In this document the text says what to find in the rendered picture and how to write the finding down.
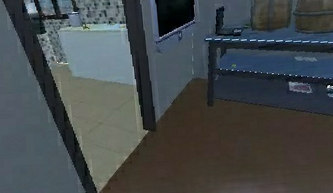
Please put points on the white bathtub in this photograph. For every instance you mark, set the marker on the white bathtub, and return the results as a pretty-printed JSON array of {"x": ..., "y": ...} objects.
[{"x": 98, "y": 55}]

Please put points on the black laptop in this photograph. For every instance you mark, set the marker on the black laptop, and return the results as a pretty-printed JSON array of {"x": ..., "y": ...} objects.
[{"x": 226, "y": 27}]

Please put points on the dark blue shelf table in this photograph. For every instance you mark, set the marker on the dark blue shelf table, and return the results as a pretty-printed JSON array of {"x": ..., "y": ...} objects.
[{"x": 282, "y": 61}]

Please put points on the grey cup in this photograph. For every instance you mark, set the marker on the grey cup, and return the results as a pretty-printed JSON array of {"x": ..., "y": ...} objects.
[{"x": 74, "y": 18}]

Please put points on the white flat book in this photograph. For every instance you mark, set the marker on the white flat book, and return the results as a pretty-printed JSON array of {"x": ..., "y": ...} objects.
[{"x": 300, "y": 87}]

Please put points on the black window frame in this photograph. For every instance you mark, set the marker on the black window frame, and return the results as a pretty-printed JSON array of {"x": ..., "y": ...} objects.
[{"x": 54, "y": 10}]

